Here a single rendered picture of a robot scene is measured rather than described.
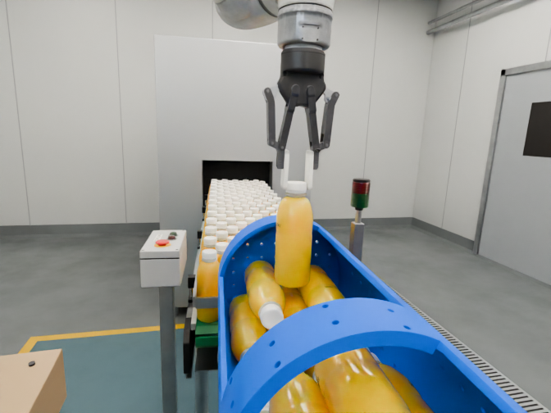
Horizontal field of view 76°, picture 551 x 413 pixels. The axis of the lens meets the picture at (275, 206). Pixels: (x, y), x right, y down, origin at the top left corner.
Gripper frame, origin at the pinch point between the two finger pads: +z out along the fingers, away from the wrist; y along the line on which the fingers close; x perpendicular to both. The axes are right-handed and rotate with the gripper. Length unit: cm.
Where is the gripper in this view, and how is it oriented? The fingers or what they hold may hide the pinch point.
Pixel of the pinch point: (297, 170)
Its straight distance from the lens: 63.8
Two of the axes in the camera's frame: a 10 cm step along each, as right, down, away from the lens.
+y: 9.9, 0.0, 1.7
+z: -0.4, 9.8, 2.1
